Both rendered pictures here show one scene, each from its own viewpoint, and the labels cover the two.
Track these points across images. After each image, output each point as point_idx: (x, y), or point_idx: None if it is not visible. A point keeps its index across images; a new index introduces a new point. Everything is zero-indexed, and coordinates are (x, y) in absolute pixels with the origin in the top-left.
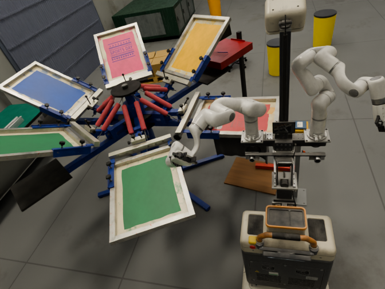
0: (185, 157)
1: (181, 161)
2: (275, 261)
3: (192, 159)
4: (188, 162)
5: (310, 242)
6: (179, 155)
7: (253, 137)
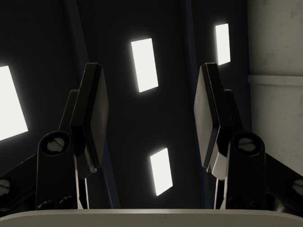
0: (102, 66)
1: (103, 226)
2: None
3: (201, 111)
4: (231, 197)
5: None
6: (36, 159)
7: None
